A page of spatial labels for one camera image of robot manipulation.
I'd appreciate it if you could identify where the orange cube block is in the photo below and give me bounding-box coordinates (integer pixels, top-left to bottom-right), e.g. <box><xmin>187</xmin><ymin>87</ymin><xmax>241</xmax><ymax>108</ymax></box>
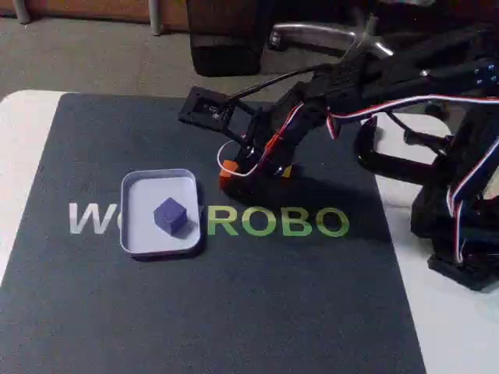
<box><xmin>218</xmin><ymin>159</ymin><xmax>239</xmax><ymax>189</ymax></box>

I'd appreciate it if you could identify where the purple cube block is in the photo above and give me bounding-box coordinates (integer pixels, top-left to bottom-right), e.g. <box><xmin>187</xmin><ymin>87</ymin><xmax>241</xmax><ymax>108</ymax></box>
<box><xmin>153</xmin><ymin>196</ymin><xmax>189</xmax><ymax>236</ymax></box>

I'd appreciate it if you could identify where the white rectangular tray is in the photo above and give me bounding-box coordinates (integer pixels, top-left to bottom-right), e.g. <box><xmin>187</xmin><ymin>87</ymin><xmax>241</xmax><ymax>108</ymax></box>
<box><xmin>120</xmin><ymin>168</ymin><xmax>203</xmax><ymax>261</ymax></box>

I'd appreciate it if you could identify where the chrome office chair base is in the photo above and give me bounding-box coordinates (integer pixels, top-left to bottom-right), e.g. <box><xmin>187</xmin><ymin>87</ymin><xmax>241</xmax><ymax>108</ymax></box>
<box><xmin>271</xmin><ymin>13</ymin><xmax>393</xmax><ymax>60</ymax></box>

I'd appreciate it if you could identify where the black table clamp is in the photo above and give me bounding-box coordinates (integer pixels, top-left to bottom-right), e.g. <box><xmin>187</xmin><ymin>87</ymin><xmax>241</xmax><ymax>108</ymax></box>
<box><xmin>352</xmin><ymin>115</ymin><xmax>451</xmax><ymax>183</ymax></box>

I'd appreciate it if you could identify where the dark mat with WOWROBO print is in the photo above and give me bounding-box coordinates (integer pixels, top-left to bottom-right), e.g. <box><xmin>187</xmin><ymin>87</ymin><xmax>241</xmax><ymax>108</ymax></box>
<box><xmin>0</xmin><ymin>92</ymin><xmax>426</xmax><ymax>374</ymax></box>

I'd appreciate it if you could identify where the grey metal leg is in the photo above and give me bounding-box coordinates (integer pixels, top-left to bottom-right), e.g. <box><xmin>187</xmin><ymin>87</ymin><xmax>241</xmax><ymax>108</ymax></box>
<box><xmin>149</xmin><ymin>0</ymin><xmax>165</xmax><ymax>37</ymax></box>
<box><xmin>11</xmin><ymin>0</ymin><xmax>31</xmax><ymax>24</ymax></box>

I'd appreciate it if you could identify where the white looped cable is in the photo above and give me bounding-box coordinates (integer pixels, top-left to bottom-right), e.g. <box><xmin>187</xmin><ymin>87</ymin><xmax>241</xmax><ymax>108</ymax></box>
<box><xmin>216</xmin><ymin>140</ymin><xmax>270</xmax><ymax>178</ymax></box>

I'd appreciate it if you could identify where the black gripper camera mount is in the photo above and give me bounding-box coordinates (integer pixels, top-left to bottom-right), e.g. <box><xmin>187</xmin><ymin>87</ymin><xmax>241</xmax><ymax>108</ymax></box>
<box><xmin>177</xmin><ymin>86</ymin><xmax>267</xmax><ymax>146</ymax></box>

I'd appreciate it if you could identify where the red white blue servo cable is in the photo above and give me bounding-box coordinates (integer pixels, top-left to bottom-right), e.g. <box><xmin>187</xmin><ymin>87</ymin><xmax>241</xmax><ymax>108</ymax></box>
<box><xmin>261</xmin><ymin>94</ymin><xmax>499</xmax><ymax>266</ymax></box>

